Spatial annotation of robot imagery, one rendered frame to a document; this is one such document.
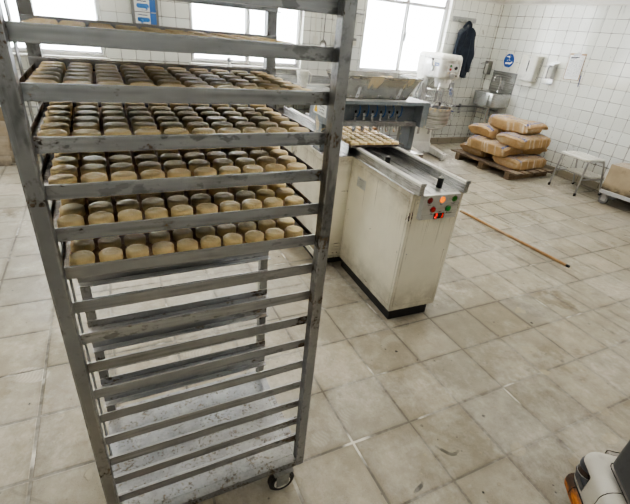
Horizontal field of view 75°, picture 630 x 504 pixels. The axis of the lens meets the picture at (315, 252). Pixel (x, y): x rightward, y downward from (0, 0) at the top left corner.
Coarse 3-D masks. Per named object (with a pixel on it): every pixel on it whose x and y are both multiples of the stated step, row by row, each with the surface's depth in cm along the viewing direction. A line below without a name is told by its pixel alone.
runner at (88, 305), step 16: (256, 272) 107; (272, 272) 109; (288, 272) 112; (304, 272) 114; (160, 288) 97; (176, 288) 99; (192, 288) 101; (208, 288) 103; (80, 304) 91; (96, 304) 92; (112, 304) 94; (128, 304) 96
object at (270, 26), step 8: (272, 16) 119; (264, 24) 121; (272, 24) 120; (264, 32) 122; (272, 32) 121; (264, 64) 126; (272, 64) 125; (264, 264) 159; (264, 288) 164; (264, 320) 172; (256, 336) 178; (264, 336) 177; (256, 368) 186
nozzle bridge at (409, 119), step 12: (312, 108) 270; (324, 108) 253; (348, 108) 259; (372, 108) 265; (384, 108) 269; (396, 108) 272; (408, 108) 276; (420, 108) 273; (324, 120) 255; (348, 120) 262; (360, 120) 265; (384, 120) 273; (408, 120) 280; (420, 120) 274; (408, 132) 289; (408, 144) 292
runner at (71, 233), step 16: (272, 208) 100; (288, 208) 102; (304, 208) 104; (96, 224) 84; (112, 224) 86; (128, 224) 87; (144, 224) 88; (160, 224) 90; (176, 224) 92; (192, 224) 93; (208, 224) 95; (64, 240) 83
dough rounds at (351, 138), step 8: (344, 128) 299; (368, 128) 307; (344, 136) 277; (352, 136) 279; (360, 136) 281; (368, 136) 284; (376, 136) 286; (384, 136) 289; (352, 144) 264; (360, 144) 266; (368, 144) 269; (376, 144) 271; (384, 144) 274; (392, 144) 276
